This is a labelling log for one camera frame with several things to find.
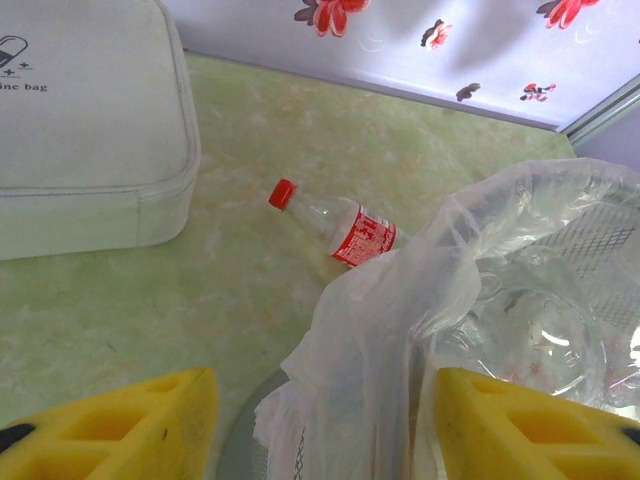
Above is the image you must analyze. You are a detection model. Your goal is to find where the clear plastic bin liner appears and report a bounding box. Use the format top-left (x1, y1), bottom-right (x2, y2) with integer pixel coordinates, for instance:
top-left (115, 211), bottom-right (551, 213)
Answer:
top-left (253, 157), bottom-right (640, 480)

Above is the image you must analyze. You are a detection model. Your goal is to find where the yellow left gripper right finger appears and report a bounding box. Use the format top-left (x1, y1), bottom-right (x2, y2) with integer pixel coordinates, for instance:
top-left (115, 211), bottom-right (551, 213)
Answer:
top-left (433, 367), bottom-right (640, 480)

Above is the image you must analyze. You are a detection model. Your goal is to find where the red label cola bottle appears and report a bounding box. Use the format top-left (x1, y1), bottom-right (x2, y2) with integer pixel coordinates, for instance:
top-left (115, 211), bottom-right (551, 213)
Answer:
top-left (267, 178), bottom-right (414, 270)

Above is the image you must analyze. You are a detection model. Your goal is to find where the white medicine bag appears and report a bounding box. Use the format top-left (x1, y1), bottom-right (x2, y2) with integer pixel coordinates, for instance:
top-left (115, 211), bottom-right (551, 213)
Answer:
top-left (0, 0), bottom-right (203, 262)

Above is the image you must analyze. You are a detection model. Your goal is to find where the aluminium frame post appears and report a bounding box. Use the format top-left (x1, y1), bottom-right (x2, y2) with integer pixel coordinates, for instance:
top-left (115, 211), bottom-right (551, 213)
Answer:
top-left (559, 73), bottom-right (640, 157)

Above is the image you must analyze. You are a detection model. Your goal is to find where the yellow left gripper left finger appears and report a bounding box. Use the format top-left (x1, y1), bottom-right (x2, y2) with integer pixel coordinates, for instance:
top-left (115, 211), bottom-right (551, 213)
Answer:
top-left (0, 367), bottom-right (220, 480)

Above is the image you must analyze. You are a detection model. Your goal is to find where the clear unlabelled plastic bottle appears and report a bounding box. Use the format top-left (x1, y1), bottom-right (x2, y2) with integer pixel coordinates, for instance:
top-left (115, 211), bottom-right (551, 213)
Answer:
top-left (434, 239), bottom-right (610, 402)

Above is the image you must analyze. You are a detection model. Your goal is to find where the grey mesh waste bin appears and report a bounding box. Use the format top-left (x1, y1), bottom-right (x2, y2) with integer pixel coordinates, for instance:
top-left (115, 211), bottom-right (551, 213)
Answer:
top-left (214, 169), bottom-right (640, 480)

